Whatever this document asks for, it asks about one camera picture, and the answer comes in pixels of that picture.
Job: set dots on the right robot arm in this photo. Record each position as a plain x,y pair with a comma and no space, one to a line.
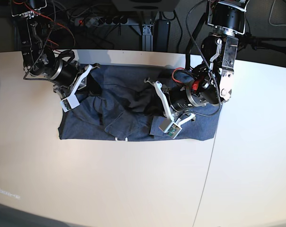
39,30

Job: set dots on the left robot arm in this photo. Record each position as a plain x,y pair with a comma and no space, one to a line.
207,76

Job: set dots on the aluminium table frame post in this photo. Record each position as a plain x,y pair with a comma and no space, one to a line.
143,25

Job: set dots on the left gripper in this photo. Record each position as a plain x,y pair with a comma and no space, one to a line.
180,100

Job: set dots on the black power adapter brick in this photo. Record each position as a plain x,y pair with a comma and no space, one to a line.
161,35

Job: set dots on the blue grey T-shirt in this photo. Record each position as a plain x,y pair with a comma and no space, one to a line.
119,113

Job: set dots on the white power strip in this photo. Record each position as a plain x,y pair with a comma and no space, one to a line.
101,21

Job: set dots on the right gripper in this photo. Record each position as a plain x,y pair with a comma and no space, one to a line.
65,75

